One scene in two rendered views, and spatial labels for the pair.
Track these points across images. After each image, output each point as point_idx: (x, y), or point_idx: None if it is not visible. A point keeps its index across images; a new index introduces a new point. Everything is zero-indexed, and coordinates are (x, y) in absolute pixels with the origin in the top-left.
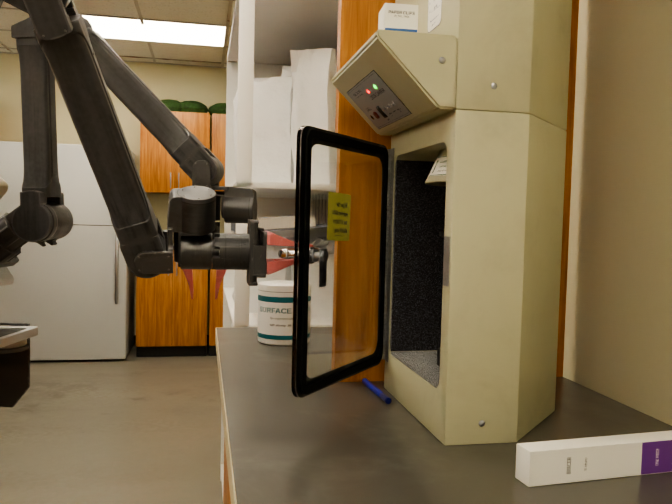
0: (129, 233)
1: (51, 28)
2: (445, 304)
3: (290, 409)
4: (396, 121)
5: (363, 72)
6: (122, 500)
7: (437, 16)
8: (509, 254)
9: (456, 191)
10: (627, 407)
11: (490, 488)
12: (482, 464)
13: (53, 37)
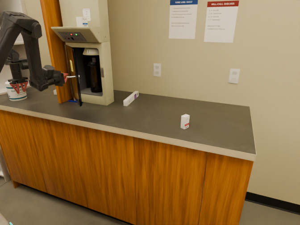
0: (40, 81)
1: (38, 35)
2: (103, 80)
3: (69, 110)
4: (77, 41)
5: (73, 31)
6: None
7: (88, 18)
8: (110, 68)
9: (103, 59)
10: (116, 90)
11: (123, 108)
12: (116, 106)
13: (38, 37)
